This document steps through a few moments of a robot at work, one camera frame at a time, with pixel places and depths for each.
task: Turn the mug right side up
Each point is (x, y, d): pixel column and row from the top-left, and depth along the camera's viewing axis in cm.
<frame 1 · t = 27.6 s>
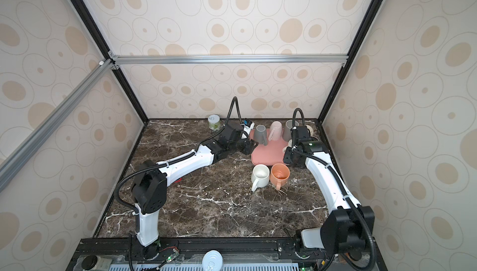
left hand: (258, 138, 83), fingers open
right hand: (291, 158, 83), fingers open
white ceramic mug: (259, 176, 87), point 9 cm above the table
peach cream speckled mug: (279, 174, 95), point 3 cm above the table
pink mug: (276, 133, 107), point 7 cm above the table
large grey mug: (287, 133, 109), point 5 cm above the table
small green white can: (213, 121, 115), point 5 cm above the table

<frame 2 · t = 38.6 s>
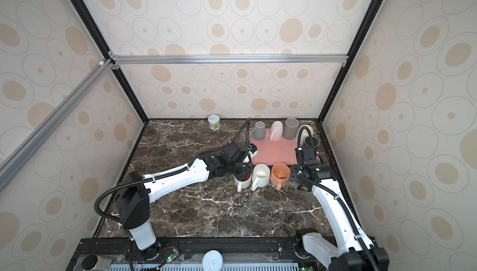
left hand: (254, 167, 79), fingers open
right hand: (300, 175, 80), fingers open
white mug black rim: (241, 184, 87), point 6 cm above the table
black mug: (315, 142, 99), point 10 cm above the table
the other named things where they were.

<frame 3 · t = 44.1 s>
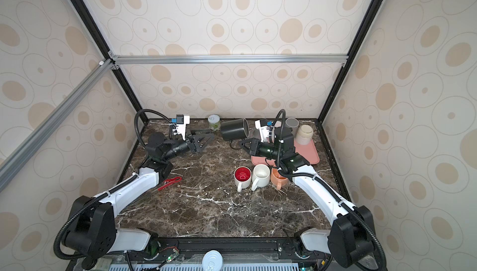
left hand: (213, 134, 69), fingers open
right hand: (239, 144, 73), fingers closed
black mug: (234, 130, 75), point 31 cm above the table
red handled tool: (178, 179, 94), on the table
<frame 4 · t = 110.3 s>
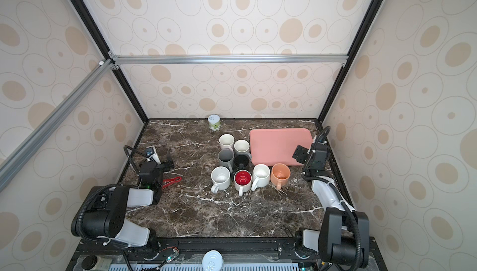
left hand: (162, 150, 90), fingers open
right hand: (308, 149, 88), fingers open
large grey mug: (225, 158, 92), point 10 cm above the table
black mug: (241, 161, 97), point 5 cm above the table
beige round mug: (221, 178, 94), point 2 cm above the table
